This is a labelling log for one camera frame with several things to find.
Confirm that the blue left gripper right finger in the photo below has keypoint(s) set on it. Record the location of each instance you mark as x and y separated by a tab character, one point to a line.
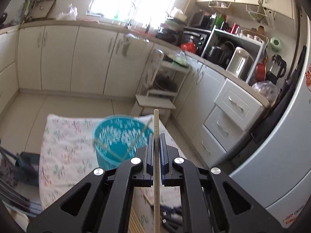
163	158

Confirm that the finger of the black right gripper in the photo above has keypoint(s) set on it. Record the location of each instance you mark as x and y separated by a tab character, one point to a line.
171	217

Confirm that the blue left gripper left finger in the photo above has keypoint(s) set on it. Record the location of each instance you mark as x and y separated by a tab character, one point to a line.
150	160

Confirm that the wooden chopstick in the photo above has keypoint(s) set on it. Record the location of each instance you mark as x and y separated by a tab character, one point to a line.
134	223
138	135
148	200
104	149
156	173

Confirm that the teal perforated plastic basket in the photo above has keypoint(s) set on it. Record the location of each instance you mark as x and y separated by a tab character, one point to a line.
121	140

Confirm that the cream kitchen cabinets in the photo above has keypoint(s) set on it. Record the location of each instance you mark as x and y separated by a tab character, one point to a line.
86	58

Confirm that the chrome kitchen faucet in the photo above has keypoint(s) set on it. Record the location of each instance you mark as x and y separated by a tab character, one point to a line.
131	14

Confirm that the white step stool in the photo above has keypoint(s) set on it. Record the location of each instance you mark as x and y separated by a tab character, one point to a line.
145	105

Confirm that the white rolling storage cart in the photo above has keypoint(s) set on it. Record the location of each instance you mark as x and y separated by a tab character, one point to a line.
164	74

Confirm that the floral tablecloth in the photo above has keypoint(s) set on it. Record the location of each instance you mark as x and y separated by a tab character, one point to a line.
67	156

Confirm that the white refrigerator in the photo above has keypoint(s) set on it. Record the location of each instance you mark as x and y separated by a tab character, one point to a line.
277	174

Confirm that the red plastic bag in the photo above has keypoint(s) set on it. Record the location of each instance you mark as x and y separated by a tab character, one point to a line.
189	47

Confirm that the white electric kettle pot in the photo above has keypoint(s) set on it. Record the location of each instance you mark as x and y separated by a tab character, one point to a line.
240	64

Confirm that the white hanging bag on cabinet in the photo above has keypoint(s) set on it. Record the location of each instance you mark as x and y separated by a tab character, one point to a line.
133	46

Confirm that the black toaster oven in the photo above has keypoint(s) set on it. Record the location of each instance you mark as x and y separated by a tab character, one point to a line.
196	35

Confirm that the red pot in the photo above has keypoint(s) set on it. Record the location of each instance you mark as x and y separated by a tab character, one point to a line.
260	73

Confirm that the white shelf rack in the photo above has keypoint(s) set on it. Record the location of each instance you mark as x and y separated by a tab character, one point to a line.
221	46

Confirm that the white plastic bag on counter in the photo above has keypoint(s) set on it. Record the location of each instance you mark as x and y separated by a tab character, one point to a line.
70	15

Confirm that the blue dustpan with handle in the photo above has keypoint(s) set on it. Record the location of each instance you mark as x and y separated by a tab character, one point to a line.
24	165

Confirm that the wall utensil rack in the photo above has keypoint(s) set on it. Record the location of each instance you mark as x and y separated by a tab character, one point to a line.
34	10

